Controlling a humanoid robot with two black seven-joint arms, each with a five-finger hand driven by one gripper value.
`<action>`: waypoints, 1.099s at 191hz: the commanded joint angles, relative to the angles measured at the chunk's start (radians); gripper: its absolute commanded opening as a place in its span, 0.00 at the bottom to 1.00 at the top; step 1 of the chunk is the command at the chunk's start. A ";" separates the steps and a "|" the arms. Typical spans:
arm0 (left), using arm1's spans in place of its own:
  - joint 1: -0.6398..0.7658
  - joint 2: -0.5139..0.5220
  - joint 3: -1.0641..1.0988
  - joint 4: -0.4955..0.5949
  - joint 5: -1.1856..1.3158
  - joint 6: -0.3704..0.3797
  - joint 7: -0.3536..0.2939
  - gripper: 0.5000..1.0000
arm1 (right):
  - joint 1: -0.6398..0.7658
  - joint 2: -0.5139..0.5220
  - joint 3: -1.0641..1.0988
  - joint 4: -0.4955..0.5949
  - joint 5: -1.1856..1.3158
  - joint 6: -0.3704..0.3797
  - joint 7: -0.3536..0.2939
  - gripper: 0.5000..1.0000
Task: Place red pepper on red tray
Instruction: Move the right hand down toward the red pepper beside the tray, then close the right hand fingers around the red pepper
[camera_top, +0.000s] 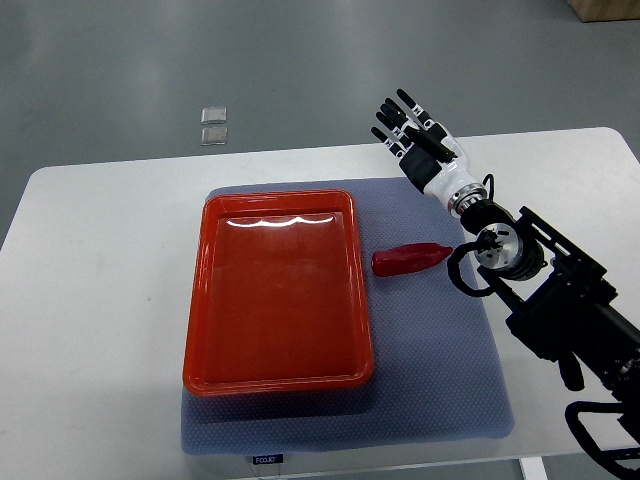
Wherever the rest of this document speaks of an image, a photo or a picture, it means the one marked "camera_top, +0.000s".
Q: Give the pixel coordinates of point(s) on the red plastic tray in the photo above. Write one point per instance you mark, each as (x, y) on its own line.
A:
(279, 299)

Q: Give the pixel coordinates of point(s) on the black table control label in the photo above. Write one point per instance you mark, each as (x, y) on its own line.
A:
(269, 459)

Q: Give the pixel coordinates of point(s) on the blue grey mesh mat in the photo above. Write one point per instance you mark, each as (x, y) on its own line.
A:
(437, 374)

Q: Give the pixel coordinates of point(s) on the white table leg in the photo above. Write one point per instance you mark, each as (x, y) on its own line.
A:
(532, 468)

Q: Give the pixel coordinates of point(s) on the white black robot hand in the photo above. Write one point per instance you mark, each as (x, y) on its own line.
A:
(432, 159)

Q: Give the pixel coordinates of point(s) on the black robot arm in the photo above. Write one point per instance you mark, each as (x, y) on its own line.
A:
(557, 295)

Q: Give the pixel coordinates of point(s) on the upper floor socket plate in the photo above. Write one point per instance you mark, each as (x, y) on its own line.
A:
(214, 115)

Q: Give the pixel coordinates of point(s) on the cardboard box corner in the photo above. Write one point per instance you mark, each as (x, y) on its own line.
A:
(605, 10)

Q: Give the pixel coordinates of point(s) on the red pepper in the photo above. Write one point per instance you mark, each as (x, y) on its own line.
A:
(409, 258)

